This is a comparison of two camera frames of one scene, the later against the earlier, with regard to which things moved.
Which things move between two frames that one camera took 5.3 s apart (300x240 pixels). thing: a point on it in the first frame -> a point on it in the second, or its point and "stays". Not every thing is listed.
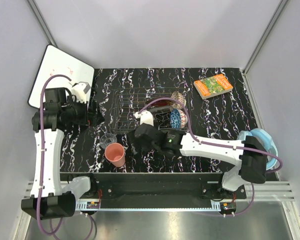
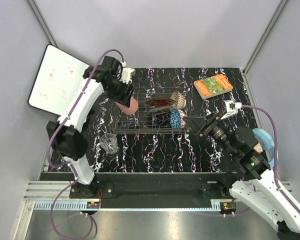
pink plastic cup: x=114 y=153 -> x=133 y=107
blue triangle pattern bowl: x=175 y=118 stays
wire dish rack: x=167 y=108 stays
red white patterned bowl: x=178 y=96 stays
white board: x=55 y=61 stays
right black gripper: x=134 y=139 -> x=196 y=123
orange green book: x=213 y=86 stays
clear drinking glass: x=107 y=139 stays
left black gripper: x=93 y=118 -> x=122 y=97
